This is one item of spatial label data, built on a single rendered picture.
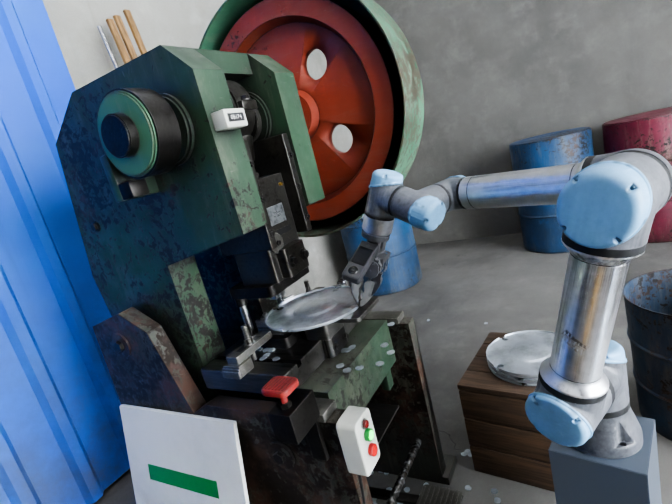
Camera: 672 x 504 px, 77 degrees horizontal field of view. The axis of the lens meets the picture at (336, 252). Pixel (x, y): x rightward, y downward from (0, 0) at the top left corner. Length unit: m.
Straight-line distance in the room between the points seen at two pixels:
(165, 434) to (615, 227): 1.25
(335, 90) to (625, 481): 1.25
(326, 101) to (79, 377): 1.56
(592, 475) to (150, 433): 1.18
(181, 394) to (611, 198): 1.13
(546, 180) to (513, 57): 3.38
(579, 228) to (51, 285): 1.93
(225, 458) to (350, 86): 1.14
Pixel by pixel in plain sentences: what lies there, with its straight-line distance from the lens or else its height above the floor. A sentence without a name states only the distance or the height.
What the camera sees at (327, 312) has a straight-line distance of 1.16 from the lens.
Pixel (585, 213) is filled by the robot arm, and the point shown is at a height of 1.02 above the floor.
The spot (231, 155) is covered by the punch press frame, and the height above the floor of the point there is 1.24.
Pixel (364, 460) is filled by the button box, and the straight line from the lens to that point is 1.04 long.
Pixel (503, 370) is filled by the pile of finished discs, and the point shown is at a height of 0.39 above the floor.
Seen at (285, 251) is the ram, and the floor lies 0.97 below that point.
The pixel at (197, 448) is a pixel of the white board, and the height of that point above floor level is 0.50.
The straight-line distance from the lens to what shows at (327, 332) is 1.18.
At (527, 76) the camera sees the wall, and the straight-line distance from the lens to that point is 4.24.
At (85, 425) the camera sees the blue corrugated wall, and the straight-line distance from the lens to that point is 2.26.
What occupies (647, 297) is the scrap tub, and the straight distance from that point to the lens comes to 1.98.
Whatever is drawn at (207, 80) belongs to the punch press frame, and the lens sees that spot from 1.05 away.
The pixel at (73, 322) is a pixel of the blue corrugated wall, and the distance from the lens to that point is 2.15.
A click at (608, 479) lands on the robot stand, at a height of 0.41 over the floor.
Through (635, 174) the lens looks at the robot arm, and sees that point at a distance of 0.73.
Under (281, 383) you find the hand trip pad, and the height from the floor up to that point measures 0.76.
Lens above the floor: 1.20
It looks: 13 degrees down
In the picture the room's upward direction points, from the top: 14 degrees counter-clockwise
